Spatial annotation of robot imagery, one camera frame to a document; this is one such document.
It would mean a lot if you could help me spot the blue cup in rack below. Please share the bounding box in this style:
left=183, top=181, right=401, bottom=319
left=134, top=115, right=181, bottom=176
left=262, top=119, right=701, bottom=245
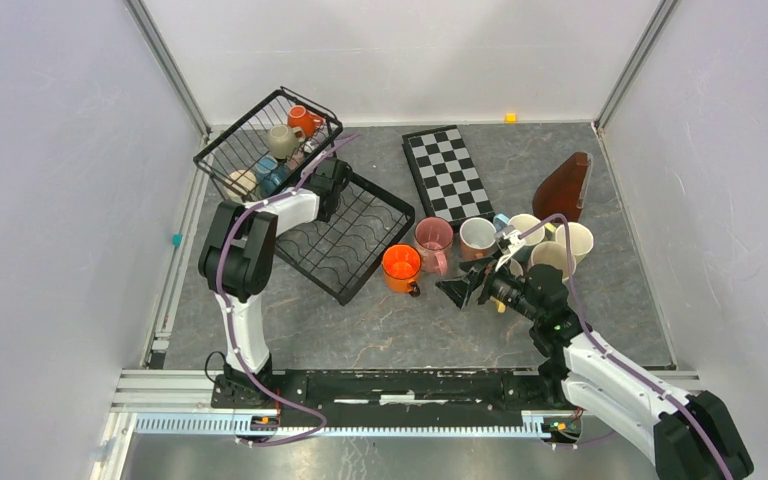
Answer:
left=254, top=155, right=290, bottom=198

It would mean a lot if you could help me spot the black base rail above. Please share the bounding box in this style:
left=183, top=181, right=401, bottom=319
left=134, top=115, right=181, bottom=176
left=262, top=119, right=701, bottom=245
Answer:
left=211, top=368, right=576, bottom=429

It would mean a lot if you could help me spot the beige mug in basket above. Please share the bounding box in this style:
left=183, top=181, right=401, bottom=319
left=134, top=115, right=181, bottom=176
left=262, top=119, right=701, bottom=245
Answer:
left=266, top=124, right=306, bottom=160

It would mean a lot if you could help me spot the orange cup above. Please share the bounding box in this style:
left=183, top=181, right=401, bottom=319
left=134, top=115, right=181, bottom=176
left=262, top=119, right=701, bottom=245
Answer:
left=381, top=244, right=421, bottom=298

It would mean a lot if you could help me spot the light blue mug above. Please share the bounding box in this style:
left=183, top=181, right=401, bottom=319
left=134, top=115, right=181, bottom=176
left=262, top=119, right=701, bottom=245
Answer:
left=492, top=213, right=546, bottom=263

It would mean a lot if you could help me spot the brown wedge object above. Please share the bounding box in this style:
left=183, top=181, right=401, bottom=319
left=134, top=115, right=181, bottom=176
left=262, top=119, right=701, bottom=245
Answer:
left=532, top=152, right=592, bottom=222

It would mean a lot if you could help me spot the pink floral mug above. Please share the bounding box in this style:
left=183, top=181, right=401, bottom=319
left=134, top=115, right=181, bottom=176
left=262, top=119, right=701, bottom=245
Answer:
left=414, top=217, right=454, bottom=277

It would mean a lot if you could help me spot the orange mug in basket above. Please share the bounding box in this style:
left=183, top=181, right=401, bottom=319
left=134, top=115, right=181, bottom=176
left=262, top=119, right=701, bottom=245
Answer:
left=287, top=105, right=325, bottom=138

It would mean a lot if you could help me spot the yellow cup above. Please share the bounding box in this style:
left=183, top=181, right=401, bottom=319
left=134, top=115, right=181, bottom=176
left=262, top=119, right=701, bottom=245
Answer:
left=490, top=260, right=524, bottom=313

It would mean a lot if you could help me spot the black dish rack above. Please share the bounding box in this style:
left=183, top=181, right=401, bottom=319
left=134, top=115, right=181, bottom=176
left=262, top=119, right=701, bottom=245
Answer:
left=276, top=174, right=416, bottom=306

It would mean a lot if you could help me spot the cream mug in rack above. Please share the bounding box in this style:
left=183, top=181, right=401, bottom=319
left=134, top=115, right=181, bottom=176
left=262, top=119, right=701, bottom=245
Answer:
left=223, top=170, right=259, bottom=203

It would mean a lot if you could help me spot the pale pink mug in rack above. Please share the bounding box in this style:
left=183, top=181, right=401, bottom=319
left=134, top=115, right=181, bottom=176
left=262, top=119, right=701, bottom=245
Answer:
left=286, top=149, right=309, bottom=171

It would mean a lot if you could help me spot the black white chessboard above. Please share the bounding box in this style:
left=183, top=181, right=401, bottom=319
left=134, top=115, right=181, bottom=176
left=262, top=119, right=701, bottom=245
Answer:
left=402, top=125, right=495, bottom=229

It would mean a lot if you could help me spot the yellow mug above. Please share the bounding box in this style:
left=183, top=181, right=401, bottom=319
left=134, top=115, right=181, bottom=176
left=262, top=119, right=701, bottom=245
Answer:
left=547, top=222, right=594, bottom=264

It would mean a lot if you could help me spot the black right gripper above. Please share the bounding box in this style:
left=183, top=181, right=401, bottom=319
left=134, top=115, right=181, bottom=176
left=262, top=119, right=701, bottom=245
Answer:
left=435, top=248, right=541, bottom=323

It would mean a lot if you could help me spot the salmon pink mug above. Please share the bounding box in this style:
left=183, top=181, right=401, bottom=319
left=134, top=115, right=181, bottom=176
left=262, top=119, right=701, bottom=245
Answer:
left=459, top=217, right=496, bottom=261

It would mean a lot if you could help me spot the black wire basket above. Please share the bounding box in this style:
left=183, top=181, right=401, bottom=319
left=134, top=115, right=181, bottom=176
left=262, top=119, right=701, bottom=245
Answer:
left=193, top=86, right=344, bottom=199

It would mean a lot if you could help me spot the tan tall cup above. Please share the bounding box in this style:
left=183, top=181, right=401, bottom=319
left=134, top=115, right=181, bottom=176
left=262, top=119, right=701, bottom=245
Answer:
left=527, top=241, right=577, bottom=284

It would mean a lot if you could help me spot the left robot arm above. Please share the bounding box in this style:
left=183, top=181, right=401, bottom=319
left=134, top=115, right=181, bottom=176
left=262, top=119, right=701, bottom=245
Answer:
left=198, top=157, right=353, bottom=408

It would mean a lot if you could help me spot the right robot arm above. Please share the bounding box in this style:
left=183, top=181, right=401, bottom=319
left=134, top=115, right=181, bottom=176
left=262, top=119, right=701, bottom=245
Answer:
left=436, top=258, right=755, bottom=479

